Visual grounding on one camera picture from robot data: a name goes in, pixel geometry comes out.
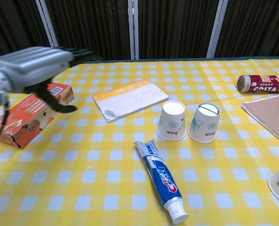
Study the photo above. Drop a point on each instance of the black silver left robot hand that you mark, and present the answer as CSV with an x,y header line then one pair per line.
x,y
33,66

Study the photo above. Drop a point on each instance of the yellow checkered tablecloth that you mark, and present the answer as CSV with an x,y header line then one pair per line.
x,y
82,164

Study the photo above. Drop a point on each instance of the orange cardboard snack box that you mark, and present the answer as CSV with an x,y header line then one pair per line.
x,y
24,122

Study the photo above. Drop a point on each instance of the yellow white Lexicon notepad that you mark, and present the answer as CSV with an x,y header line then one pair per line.
x,y
129,99

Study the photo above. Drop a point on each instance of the blue white toothpaste tube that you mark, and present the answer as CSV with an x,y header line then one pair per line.
x,y
161,176

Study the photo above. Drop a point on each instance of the red Costa drink bottle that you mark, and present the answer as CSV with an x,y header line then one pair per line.
x,y
261,83

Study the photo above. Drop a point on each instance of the brown spiral notebook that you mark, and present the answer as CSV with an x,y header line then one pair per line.
x,y
271,115

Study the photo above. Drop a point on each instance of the white partition frame post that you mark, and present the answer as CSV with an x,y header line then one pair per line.
x,y
216,28
133,29
47,23

